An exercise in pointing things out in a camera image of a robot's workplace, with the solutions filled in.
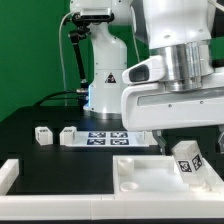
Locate white marker base plate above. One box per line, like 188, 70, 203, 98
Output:
66, 131, 148, 147

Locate white cable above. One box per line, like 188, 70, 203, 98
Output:
58, 11, 75, 107

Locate white square tabletop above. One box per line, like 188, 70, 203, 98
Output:
113, 156, 224, 193

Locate black cables at base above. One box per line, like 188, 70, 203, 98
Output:
33, 87, 89, 108

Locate camera on black mount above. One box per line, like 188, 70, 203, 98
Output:
68, 8, 114, 88

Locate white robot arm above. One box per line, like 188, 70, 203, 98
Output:
70, 0, 224, 152

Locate white U-shaped obstacle fence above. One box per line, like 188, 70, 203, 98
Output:
0, 159, 224, 221

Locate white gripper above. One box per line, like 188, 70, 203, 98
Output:
121, 56, 224, 154

